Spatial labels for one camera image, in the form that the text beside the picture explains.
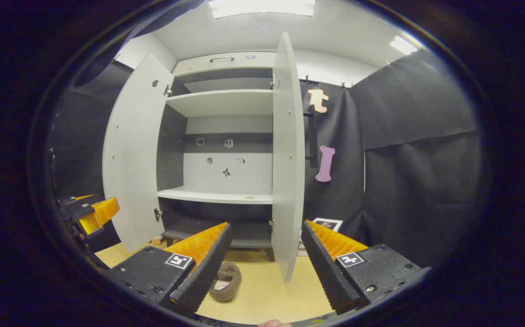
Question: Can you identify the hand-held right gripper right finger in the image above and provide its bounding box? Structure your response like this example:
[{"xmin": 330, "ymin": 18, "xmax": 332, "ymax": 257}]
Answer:
[{"xmin": 300, "ymin": 220, "xmax": 431, "ymax": 316}]

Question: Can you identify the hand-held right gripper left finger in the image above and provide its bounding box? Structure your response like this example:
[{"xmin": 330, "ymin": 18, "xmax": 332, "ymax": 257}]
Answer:
[{"xmin": 103, "ymin": 222, "xmax": 233, "ymax": 318}]

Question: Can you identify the brown fuzzy shoe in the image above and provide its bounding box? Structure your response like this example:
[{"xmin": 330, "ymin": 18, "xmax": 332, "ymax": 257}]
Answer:
[{"xmin": 208, "ymin": 261, "xmax": 242, "ymax": 302}]

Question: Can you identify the white cabinet door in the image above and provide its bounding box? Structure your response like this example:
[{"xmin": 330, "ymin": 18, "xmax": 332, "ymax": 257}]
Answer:
[
  {"xmin": 271, "ymin": 32, "xmax": 320, "ymax": 283},
  {"xmin": 102, "ymin": 54, "xmax": 175, "ymax": 253}
]

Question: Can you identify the grey white shoe cabinet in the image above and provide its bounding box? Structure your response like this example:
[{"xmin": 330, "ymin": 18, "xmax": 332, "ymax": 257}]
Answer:
[{"xmin": 155, "ymin": 51, "xmax": 277, "ymax": 263}]

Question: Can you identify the white booklet with photo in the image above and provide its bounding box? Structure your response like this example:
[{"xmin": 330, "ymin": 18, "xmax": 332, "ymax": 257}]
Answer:
[{"xmin": 312, "ymin": 218, "xmax": 344, "ymax": 233}]

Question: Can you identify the small ceiling light panel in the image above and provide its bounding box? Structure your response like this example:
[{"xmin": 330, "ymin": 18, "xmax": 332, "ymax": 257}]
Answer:
[{"xmin": 390, "ymin": 35, "xmax": 420, "ymax": 56}]

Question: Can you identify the large ceiling light panel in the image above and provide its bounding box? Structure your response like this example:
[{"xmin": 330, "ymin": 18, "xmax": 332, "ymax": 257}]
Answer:
[{"xmin": 208, "ymin": 0, "xmax": 316, "ymax": 19}]

